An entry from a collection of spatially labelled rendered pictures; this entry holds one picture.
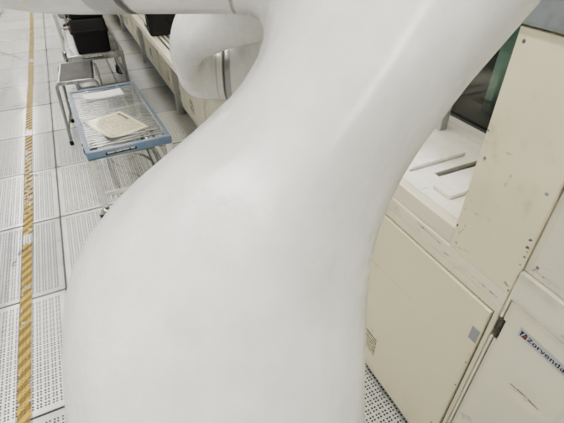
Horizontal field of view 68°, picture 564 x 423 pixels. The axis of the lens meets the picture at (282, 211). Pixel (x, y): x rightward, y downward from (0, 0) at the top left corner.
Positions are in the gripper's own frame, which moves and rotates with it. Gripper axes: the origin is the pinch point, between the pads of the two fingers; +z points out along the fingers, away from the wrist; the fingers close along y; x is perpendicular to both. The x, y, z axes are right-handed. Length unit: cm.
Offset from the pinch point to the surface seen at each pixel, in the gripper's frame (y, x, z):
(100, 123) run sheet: -95, 153, 54
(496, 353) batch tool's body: 50, -4, 37
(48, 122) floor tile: -183, 254, 100
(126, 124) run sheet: -80, 151, 54
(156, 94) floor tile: -110, 314, 100
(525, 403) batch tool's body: 54, -12, 42
